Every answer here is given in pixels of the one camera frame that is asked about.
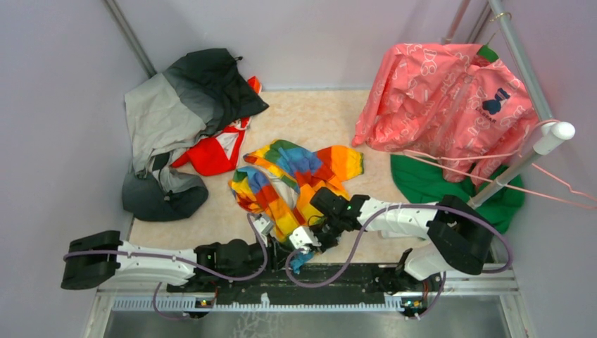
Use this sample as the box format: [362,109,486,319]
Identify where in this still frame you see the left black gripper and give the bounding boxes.
[224,232,298,275]

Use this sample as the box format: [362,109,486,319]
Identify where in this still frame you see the rainbow striped jacket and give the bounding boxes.
[229,139,365,246]

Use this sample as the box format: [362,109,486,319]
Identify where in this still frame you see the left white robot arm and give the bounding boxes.
[61,230,289,292]

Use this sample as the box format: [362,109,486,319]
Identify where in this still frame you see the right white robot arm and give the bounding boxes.
[310,188,494,290]

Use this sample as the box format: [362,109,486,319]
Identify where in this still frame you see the pink patterned jacket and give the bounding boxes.
[351,43,539,185]

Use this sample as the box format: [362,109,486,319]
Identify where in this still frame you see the grey black jacket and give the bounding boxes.
[122,48,268,222]

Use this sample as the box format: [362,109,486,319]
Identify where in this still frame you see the red white garment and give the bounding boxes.
[164,74,251,176]

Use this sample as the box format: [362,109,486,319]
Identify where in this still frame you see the green garment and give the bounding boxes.
[389,44,527,234]

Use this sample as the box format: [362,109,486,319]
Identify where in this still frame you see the white clothes rack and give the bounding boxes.
[379,0,577,239]

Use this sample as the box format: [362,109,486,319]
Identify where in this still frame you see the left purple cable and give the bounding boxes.
[62,213,270,322]

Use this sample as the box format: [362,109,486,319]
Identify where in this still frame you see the purple cable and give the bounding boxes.
[284,203,515,320]
[62,213,270,322]

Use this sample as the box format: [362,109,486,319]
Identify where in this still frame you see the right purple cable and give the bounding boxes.
[284,203,515,320]

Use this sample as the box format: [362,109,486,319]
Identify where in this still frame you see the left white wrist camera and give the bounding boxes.
[253,215,275,236]

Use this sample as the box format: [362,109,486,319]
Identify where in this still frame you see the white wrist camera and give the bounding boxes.
[253,215,275,236]
[288,226,322,254]

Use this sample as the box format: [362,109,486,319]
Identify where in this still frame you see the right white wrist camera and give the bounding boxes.
[288,226,322,254]

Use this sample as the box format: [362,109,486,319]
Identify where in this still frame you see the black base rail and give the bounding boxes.
[166,263,441,308]

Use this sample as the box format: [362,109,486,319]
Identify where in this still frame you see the pink wire hanger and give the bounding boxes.
[403,119,596,210]

